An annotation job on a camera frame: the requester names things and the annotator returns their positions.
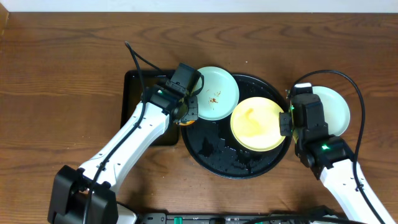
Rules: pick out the round black tray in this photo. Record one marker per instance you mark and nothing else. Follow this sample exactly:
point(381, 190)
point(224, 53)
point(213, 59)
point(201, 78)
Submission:
point(213, 146)

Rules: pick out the black rectangular tray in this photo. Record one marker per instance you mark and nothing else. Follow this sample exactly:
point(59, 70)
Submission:
point(132, 95)

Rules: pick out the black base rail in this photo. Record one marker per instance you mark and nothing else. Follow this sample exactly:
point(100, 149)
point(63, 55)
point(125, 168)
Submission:
point(162, 218)

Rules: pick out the green and yellow sponge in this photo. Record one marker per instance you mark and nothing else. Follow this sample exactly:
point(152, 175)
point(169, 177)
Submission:
point(187, 123)

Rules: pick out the yellow plate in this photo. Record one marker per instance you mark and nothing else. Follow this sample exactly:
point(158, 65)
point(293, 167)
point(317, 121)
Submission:
point(255, 124)

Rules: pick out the light blue plate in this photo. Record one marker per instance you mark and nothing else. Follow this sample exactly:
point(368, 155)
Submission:
point(219, 96)
point(336, 110)

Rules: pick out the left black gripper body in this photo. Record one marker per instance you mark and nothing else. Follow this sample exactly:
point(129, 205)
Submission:
point(191, 109)

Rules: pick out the light blue plate top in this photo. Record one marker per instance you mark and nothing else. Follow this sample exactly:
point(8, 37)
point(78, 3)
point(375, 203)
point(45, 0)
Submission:
point(219, 96)

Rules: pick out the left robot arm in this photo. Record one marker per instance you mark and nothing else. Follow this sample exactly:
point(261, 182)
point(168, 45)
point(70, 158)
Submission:
point(88, 194)

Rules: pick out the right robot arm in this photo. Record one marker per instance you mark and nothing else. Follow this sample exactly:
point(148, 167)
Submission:
point(332, 162)

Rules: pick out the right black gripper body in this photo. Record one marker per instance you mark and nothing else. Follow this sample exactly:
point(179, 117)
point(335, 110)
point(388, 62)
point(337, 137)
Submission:
point(287, 127)

